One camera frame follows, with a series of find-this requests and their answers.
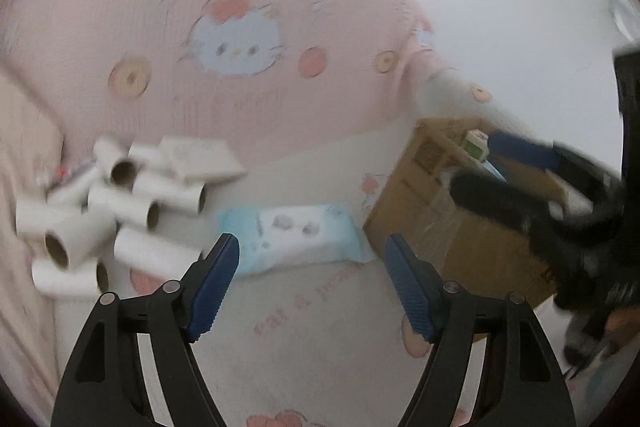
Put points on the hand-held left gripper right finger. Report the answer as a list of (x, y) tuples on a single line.
[(410, 292)]

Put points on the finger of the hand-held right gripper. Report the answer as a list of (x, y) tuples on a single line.
[(500, 202), (525, 152)]

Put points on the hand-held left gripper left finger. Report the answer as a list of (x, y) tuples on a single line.
[(215, 287)]

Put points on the brown cardboard box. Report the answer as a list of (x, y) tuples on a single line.
[(450, 252)]

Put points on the blue wet wipes pack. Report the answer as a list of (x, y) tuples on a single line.
[(300, 232)]

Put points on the pile of white paper rolls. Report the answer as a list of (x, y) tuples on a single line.
[(125, 202)]

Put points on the white green small carton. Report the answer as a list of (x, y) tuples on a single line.
[(475, 147)]

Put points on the white flat paper box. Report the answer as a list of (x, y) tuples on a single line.
[(200, 157)]

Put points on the pink cartoon printed blanket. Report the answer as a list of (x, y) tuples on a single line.
[(300, 7)]

